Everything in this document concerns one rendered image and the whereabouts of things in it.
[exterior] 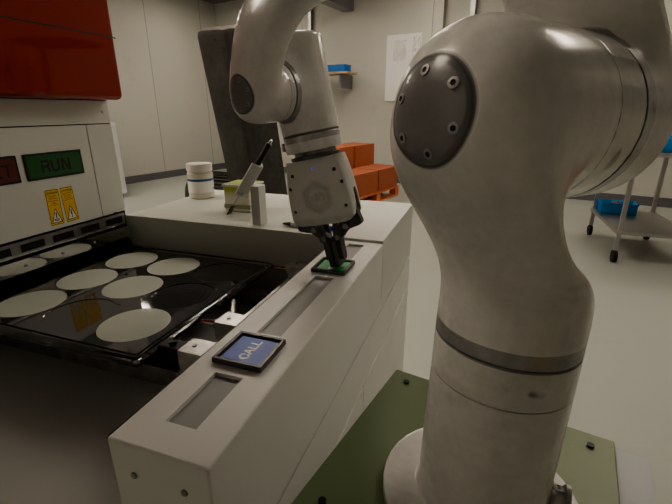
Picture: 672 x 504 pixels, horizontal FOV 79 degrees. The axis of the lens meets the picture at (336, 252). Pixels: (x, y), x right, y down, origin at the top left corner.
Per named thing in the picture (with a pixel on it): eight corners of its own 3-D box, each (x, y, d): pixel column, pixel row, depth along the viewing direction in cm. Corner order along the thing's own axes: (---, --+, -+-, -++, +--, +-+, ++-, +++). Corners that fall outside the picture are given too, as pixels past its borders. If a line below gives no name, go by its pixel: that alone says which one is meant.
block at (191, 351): (179, 369, 54) (176, 349, 53) (195, 355, 57) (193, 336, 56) (232, 381, 51) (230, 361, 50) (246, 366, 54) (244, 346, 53)
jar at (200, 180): (183, 198, 115) (179, 164, 112) (199, 193, 122) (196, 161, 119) (205, 200, 113) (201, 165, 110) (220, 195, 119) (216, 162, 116)
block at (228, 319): (215, 338, 61) (213, 320, 60) (228, 327, 64) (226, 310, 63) (263, 348, 58) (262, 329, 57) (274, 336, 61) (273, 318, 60)
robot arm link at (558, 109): (613, 346, 34) (698, 28, 27) (465, 428, 24) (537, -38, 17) (491, 295, 44) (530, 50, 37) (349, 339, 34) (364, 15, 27)
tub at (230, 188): (223, 211, 101) (221, 183, 99) (239, 204, 108) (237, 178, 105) (250, 213, 99) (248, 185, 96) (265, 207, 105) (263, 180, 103)
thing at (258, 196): (236, 224, 90) (231, 161, 85) (245, 219, 93) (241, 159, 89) (261, 226, 88) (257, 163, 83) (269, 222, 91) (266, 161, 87)
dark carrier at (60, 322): (-38, 317, 64) (-39, 313, 64) (132, 250, 95) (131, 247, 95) (136, 358, 54) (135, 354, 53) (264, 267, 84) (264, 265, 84)
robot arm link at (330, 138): (270, 141, 58) (275, 162, 59) (327, 128, 55) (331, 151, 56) (295, 137, 66) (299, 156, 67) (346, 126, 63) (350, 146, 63)
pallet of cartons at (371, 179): (303, 204, 553) (302, 148, 529) (348, 188, 658) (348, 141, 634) (362, 211, 512) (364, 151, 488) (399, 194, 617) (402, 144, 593)
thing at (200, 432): (133, 564, 36) (103, 438, 32) (336, 302, 86) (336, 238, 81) (224, 604, 33) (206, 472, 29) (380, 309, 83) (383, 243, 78)
